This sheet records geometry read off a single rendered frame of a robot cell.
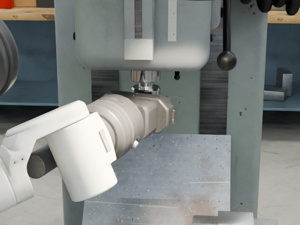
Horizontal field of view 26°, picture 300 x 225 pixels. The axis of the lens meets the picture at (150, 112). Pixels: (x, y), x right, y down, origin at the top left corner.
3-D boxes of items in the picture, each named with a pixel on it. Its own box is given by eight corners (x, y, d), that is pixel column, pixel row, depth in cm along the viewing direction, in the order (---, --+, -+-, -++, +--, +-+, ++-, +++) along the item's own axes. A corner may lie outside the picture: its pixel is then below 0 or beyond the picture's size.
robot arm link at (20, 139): (89, 97, 83) (-10, 139, 78) (116, 161, 84) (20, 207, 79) (75, 100, 89) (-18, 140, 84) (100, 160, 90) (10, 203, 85)
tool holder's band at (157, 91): (127, 90, 106) (127, 84, 106) (154, 88, 108) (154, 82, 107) (136, 97, 102) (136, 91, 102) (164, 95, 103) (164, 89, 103)
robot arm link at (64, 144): (118, 92, 90) (78, 113, 80) (147, 162, 91) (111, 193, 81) (54, 115, 95) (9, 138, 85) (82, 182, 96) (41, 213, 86)
